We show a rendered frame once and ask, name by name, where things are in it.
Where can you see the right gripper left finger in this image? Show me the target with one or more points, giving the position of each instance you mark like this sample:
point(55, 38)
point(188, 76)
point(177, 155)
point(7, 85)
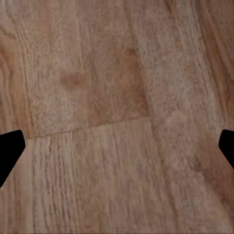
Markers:
point(12, 145)

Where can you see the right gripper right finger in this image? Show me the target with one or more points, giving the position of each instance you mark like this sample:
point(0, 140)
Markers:
point(226, 145)

